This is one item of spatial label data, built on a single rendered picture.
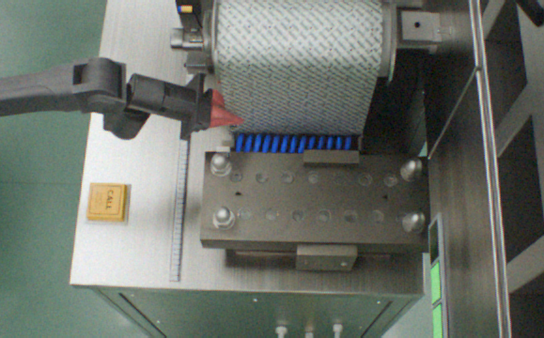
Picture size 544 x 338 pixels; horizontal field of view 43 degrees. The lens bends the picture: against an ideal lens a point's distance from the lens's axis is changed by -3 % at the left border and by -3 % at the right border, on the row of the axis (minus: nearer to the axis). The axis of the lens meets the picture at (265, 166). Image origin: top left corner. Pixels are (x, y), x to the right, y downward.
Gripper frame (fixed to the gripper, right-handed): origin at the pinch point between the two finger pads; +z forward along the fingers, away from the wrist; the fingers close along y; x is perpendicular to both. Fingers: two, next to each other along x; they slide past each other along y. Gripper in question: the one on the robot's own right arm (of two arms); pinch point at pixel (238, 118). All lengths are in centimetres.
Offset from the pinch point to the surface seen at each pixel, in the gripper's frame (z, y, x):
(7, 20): -30, -91, -141
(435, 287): 20.9, 30.5, 23.8
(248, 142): 3.3, 2.6, -2.4
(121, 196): -11.6, 9.3, -24.7
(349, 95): 10.6, 0.2, 17.7
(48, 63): -14, -72, -132
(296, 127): 9.7, 0.2, 3.0
